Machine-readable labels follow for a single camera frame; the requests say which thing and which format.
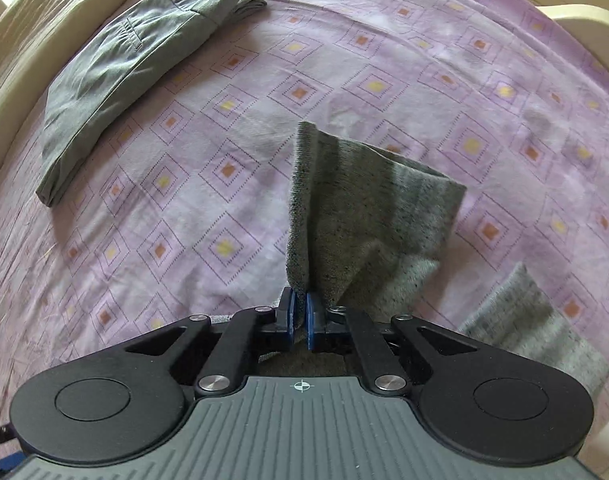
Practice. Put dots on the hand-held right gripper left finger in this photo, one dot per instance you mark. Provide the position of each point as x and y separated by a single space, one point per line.
287 312

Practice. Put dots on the cream bed frame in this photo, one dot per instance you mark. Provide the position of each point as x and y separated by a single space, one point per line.
591 30

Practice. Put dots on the folded green-grey pants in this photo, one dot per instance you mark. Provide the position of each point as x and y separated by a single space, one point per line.
109 90

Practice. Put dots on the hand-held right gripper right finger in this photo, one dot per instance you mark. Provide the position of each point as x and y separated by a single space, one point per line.
313 321

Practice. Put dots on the beige blanket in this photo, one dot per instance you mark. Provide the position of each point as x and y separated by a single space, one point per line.
29 25

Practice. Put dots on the heathered grey pants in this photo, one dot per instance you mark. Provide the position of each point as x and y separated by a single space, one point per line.
369 230

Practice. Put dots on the purple square-patterned bed sheet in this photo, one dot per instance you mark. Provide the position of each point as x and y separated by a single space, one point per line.
264 125

